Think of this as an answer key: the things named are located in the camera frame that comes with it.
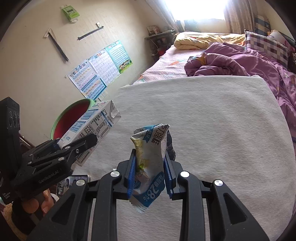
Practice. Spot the blue white wrapper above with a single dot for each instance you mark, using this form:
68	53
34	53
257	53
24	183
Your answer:
151	145

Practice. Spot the pink pillow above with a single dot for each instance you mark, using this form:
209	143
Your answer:
282	38

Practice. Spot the right pink curtain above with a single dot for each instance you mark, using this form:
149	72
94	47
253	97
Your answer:
239	16

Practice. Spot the left learning poster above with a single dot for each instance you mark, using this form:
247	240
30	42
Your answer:
87	80

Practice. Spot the green wall box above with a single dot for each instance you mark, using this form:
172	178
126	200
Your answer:
71	14

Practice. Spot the pink bed sheet mattress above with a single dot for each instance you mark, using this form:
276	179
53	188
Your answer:
169	66

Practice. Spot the yellow blanket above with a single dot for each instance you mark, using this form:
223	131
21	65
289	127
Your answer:
199	41

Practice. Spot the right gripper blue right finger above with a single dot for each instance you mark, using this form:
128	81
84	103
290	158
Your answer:
170	176

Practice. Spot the person left hand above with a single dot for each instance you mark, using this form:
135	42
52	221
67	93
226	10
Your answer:
32	205

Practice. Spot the white blue milk carton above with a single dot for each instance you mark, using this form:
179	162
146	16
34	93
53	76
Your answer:
98	120

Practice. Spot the dark side table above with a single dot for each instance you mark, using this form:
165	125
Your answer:
159	43

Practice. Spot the middle learning poster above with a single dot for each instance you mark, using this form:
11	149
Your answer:
104	66

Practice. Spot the purple quilt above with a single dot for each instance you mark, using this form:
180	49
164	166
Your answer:
232	59

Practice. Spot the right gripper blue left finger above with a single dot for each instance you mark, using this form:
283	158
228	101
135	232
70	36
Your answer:
130	173

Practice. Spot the red bin with green rim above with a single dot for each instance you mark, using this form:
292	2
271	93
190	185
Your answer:
69	116

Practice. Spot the checkered pillow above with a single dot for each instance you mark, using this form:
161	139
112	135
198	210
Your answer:
273	48

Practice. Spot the right green learning poster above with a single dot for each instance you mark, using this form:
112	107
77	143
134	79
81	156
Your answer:
119	56

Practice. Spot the smartphone with lit screen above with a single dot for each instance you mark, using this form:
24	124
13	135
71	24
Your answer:
66	183

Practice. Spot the black wall rail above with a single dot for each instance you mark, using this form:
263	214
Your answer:
99	27

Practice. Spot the striped cushion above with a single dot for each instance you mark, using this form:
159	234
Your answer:
262	25

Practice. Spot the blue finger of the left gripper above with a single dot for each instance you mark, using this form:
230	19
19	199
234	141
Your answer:
52	145

